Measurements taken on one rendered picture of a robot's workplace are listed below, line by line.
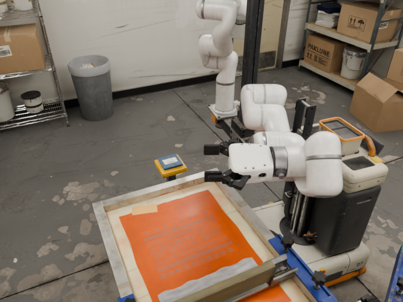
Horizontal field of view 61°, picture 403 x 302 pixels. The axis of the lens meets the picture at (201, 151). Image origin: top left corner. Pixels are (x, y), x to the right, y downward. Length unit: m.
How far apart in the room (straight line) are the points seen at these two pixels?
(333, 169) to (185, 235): 0.76
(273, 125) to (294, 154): 0.40
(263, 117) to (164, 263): 0.63
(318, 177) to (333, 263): 1.56
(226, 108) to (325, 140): 1.06
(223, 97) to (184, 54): 3.10
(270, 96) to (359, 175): 0.77
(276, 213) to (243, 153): 1.67
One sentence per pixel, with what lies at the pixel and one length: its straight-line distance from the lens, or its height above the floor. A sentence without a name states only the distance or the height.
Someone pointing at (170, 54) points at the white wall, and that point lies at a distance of 4.74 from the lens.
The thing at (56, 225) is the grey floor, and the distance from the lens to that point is 2.95.
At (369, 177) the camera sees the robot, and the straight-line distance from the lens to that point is 1.95.
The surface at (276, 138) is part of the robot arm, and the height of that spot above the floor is 1.41.
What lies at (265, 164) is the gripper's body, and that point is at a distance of 0.80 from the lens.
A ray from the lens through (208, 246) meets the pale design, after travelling 1.33.
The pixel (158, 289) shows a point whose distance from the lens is 1.23.
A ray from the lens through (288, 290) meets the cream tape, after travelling 1.25.
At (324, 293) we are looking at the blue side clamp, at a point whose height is 1.00.
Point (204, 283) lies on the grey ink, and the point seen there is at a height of 0.96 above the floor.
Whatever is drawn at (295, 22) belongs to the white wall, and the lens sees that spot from 5.67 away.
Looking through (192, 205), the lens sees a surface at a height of 0.95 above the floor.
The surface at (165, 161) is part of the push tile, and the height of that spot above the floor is 0.97.
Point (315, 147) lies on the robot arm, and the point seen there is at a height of 1.57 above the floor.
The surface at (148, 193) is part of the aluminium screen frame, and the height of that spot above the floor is 0.99.
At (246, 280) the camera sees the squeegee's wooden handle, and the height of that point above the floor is 1.05.
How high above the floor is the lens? 1.97
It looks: 34 degrees down
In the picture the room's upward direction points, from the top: straight up
